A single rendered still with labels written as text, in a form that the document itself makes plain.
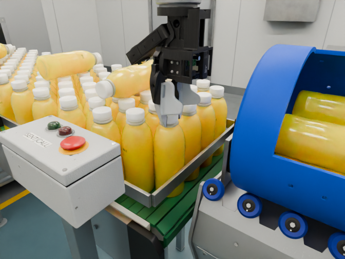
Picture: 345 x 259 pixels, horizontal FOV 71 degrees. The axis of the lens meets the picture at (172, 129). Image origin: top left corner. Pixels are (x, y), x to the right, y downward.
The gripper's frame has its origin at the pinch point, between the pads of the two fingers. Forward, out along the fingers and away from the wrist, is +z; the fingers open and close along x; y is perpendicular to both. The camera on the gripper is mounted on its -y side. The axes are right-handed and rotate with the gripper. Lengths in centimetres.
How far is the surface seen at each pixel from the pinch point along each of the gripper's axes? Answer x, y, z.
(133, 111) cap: -4.0, -6.1, -0.8
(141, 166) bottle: -5.5, -3.4, 10.8
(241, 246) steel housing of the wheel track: -3.3, 19.6, 21.4
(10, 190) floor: 8, -165, 109
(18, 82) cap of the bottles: -7.8, -48.1, -0.8
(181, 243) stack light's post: 44, -25, 103
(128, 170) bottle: -7.0, -6.3, 12.4
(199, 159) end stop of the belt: 6.1, 4.5, 12.3
